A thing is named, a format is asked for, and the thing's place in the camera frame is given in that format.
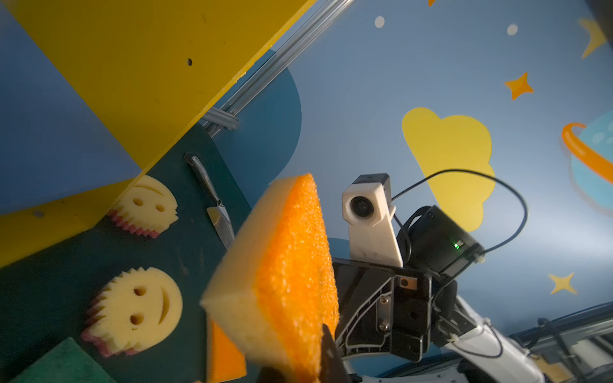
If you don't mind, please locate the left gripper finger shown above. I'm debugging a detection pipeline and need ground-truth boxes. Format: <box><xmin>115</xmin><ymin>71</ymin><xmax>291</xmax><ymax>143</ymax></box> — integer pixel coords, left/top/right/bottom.
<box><xmin>319</xmin><ymin>324</ymin><xmax>351</xmax><ymax>383</ymax></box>

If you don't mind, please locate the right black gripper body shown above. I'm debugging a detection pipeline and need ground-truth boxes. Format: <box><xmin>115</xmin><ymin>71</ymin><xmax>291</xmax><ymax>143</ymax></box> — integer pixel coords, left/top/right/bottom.
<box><xmin>333</xmin><ymin>259</ymin><xmax>460</xmax><ymax>362</ymax></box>

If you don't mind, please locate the orange sponge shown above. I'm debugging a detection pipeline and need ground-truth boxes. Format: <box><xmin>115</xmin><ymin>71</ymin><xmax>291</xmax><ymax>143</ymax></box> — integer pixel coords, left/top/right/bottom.
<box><xmin>206</xmin><ymin>317</ymin><xmax>247</xmax><ymax>383</ymax></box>
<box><xmin>201</xmin><ymin>174</ymin><xmax>339</xmax><ymax>382</ymax></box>

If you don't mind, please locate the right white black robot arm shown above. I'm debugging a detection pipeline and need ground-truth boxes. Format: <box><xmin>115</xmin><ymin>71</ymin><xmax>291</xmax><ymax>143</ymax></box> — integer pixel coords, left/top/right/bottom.
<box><xmin>333</xmin><ymin>206</ymin><xmax>544</xmax><ymax>382</ymax></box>

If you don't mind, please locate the yellow smiley sponge near shelf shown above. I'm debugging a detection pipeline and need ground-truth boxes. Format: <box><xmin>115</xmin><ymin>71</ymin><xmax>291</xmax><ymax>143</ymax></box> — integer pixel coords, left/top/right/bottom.
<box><xmin>107</xmin><ymin>176</ymin><xmax>178</xmax><ymax>239</ymax></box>

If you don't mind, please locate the yellow shelf with pink and blue boards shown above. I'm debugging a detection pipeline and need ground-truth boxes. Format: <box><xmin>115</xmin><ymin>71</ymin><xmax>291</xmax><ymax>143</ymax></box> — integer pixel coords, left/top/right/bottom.
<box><xmin>1</xmin><ymin>1</ymin><xmax>311</xmax><ymax>266</ymax></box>

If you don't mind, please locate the metal trowel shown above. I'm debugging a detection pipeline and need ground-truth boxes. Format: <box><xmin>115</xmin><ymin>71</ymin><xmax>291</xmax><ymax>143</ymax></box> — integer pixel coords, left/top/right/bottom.
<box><xmin>185</xmin><ymin>152</ymin><xmax>235</xmax><ymax>249</ymax></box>

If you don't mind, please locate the yellow smiley sponge centre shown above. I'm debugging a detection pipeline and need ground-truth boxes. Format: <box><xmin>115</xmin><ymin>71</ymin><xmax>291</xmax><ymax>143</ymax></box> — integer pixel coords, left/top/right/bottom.
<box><xmin>81</xmin><ymin>267</ymin><xmax>183</xmax><ymax>357</ymax></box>

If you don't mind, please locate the green sponge centre upright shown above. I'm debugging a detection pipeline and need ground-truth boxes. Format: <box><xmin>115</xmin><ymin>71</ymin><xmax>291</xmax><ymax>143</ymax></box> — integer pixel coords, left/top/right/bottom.
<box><xmin>11</xmin><ymin>338</ymin><xmax>116</xmax><ymax>383</ymax></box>

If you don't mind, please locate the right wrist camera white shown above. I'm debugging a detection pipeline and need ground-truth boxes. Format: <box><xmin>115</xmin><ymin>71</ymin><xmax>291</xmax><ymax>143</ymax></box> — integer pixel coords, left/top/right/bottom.
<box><xmin>342</xmin><ymin>173</ymin><xmax>403</xmax><ymax>267</ymax></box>

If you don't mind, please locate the aluminium frame rail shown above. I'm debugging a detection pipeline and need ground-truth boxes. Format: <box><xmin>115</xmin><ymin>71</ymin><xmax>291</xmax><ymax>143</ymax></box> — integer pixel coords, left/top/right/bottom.
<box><xmin>199</xmin><ymin>1</ymin><xmax>352</xmax><ymax>137</ymax></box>

